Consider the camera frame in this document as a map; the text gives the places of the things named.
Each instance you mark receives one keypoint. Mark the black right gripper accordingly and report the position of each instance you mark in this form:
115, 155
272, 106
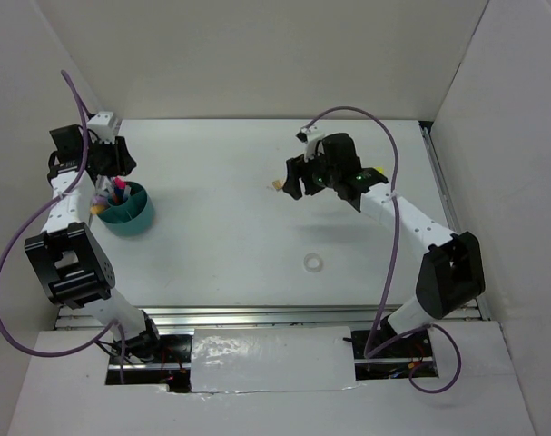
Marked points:
298, 168

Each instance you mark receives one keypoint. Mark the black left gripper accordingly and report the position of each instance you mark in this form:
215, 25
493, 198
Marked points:
122, 162

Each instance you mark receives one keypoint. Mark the small tan eraser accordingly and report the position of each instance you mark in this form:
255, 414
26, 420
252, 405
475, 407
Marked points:
277, 185

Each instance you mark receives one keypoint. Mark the clear capped pen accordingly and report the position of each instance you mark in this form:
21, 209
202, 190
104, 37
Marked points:
104, 188

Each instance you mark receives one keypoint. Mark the blue gel pen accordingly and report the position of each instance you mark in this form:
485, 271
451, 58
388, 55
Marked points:
121, 195

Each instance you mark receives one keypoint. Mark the clear tape roll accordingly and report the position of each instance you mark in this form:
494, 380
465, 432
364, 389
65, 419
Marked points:
313, 263

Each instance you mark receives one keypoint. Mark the pink black highlighter marker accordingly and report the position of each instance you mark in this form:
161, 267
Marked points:
118, 183

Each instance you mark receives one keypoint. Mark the lilac highlighter marker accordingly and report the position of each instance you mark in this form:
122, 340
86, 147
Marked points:
99, 200

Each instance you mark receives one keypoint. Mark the orange highlighter marker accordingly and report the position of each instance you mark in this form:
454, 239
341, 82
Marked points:
97, 209

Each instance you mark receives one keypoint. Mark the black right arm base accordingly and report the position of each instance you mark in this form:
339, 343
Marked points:
414, 347

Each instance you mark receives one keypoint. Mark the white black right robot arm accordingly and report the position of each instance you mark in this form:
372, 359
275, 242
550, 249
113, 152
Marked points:
451, 270

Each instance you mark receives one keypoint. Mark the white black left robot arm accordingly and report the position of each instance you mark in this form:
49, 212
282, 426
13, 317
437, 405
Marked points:
71, 265

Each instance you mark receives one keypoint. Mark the teal round compartment organizer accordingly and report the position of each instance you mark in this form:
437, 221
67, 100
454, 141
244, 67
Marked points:
132, 216

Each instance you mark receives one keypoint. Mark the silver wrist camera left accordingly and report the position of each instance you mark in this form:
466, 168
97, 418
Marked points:
105, 125

